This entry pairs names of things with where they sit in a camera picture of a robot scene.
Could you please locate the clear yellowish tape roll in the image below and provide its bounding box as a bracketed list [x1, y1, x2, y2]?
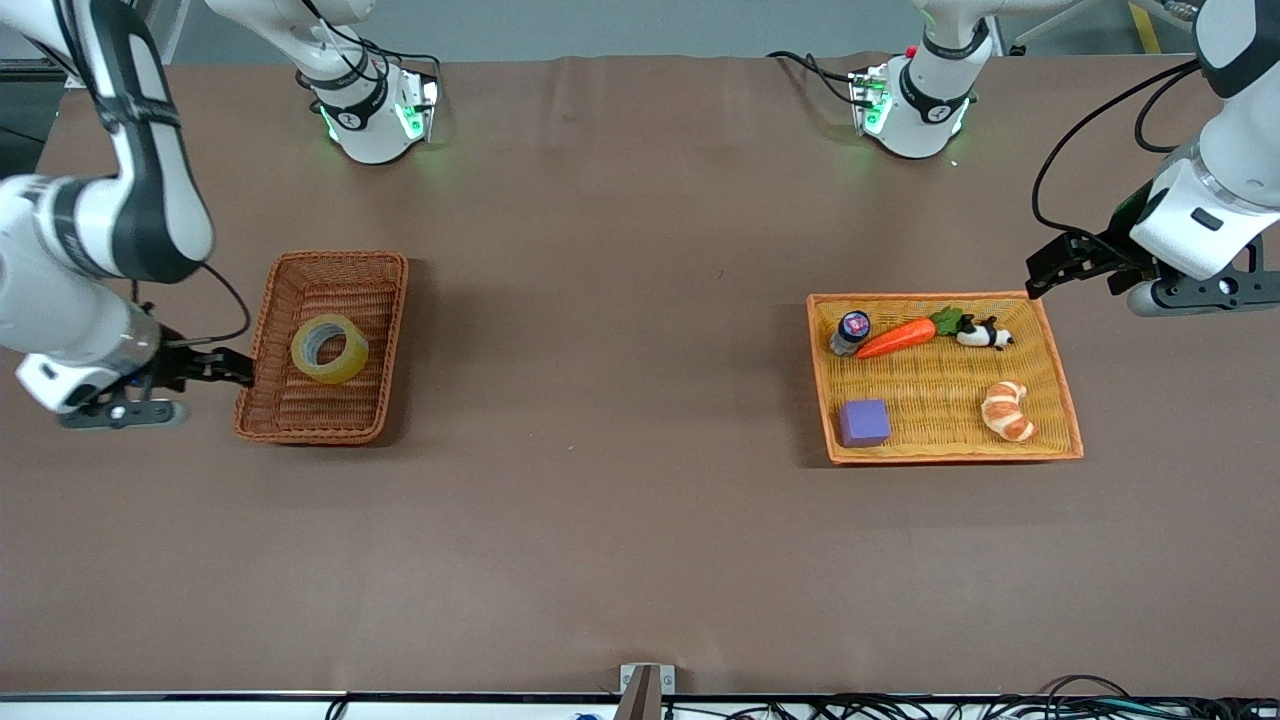
[291, 314, 370, 385]

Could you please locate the brown wicker basket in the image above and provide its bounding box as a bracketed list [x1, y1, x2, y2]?
[233, 250, 410, 446]

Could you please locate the orange wicker basket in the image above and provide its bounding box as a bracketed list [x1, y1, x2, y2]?
[806, 291, 1085, 466]

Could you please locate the black white panda toy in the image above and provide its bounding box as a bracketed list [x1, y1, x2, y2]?
[955, 315, 1015, 352]

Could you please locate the toy croissant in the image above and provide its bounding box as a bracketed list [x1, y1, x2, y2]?
[980, 380, 1037, 444]

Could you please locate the orange toy carrot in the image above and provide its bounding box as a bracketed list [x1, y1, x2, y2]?
[856, 307, 964, 360]

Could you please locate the small bottle blue cap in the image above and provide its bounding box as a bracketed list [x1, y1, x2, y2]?
[829, 310, 873, 358]

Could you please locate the purple cube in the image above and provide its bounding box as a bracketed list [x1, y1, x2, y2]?
[837, 399, 893, 449]

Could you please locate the brown table cover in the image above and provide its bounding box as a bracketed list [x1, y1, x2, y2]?
[0, 53, 1280, 697]

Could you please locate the black left base cable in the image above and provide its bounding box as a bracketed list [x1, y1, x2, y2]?
[767, 50, 863, 107]

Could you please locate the black base cable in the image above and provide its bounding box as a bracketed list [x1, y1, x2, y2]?
[295, 0, 443, 93]
[767, 50, 863, 107]

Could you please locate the black right base cable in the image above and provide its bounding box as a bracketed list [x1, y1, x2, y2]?
[295, 0, 443, 93]

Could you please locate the black cable bundle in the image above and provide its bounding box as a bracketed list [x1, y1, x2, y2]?
[660, 675, 1280, 720]

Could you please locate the metal table edge bracket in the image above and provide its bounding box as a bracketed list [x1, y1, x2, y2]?
[618, 663, 676, 720]

